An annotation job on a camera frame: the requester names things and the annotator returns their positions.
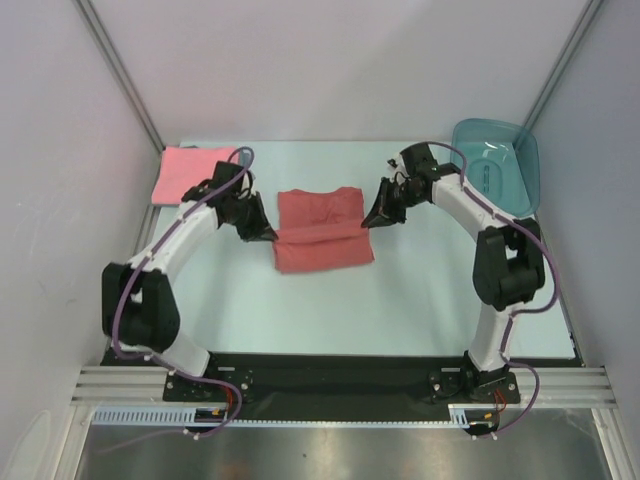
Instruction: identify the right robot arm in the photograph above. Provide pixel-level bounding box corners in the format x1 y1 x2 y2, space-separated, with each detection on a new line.
362 141 546 401

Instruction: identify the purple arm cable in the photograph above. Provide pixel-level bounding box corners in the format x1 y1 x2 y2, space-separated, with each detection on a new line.
429 141 560 441
94 145 256 454

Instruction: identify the left aluminium corner post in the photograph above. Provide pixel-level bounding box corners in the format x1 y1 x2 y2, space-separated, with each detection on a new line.
72 0 165 154

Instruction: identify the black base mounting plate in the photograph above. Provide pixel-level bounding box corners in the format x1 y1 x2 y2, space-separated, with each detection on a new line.
102 352 580 419

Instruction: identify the grey slotted cable duct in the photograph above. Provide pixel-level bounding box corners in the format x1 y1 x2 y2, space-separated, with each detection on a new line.
93 405 500 429

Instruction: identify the aluminium corner post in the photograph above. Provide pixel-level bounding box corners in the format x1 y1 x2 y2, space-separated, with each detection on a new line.
72 0 165 154
522 0 608 131

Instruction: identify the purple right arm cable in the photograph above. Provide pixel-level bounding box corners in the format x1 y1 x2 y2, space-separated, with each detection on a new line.
429 141 560 441

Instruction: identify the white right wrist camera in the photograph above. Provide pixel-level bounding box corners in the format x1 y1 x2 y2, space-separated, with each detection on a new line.
386 153 407 176

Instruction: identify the teal plastic basin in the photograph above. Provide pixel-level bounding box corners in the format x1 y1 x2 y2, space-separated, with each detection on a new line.
450 118 540 218

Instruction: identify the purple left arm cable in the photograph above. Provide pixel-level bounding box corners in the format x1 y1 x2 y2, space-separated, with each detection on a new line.
94 145 256 454

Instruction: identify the red t shirt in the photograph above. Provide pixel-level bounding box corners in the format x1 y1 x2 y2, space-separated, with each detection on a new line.
273 187 375 274

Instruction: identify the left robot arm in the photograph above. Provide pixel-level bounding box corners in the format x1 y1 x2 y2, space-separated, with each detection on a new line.
101 160 277 400

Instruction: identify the right aluminium corner post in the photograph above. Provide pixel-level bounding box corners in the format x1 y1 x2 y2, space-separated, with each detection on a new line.
522 0 608 131

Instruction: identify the folded pink t shirt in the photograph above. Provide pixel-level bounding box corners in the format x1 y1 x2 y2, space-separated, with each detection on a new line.
151 147 235 206

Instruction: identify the aluminium front rail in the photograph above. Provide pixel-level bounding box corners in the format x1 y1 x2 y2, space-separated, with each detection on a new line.
71 366 617 409

